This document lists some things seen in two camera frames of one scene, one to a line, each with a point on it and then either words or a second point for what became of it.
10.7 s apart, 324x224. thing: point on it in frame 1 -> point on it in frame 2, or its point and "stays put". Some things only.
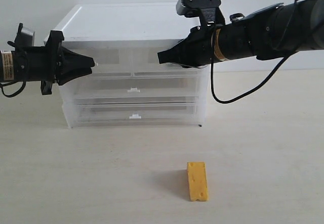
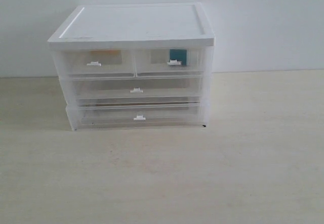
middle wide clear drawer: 136,89 stays put
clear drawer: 109,62 stays put
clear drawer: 145,63 stays put
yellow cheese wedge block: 197,180 -> 106,52
